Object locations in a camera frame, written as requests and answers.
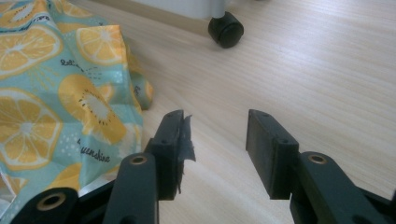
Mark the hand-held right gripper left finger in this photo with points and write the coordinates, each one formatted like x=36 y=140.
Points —
x=168 y=155

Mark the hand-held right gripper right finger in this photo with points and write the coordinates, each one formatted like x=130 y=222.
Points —
x=271 y=161

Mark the lemon print fabric bag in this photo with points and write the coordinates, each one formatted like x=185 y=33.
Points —
x=62 y=102

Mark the white two-tier cart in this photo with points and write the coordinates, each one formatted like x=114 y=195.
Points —
x=225 y=29

